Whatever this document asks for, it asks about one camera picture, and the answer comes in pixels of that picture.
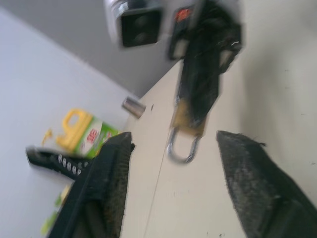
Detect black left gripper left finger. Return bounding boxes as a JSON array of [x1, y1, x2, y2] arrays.
[[48, 132, 136, 238]]

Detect black object with silver studs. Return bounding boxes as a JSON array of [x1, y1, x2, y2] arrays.
[[25, 145, 90, 184]]

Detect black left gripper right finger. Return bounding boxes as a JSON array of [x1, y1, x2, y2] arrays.
[[216, 130, 317, 238]]

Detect green yellow detergent bottle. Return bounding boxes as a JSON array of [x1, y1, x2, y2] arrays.
[[55, 108, 122, 159]]

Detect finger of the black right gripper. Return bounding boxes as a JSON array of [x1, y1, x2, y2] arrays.
[[176, 46, 199, 124], [190, 49, 221, 125]]

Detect yellow green packaging scraps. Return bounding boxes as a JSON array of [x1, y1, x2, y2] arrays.
[[41, 184, 73, 235]]

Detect brass padlock with silver shackle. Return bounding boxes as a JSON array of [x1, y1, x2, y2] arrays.
[[167, 97, 207, 165]]

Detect small silver metal cylinder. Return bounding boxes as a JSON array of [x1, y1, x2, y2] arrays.
[[121, 97, 146, 119]]

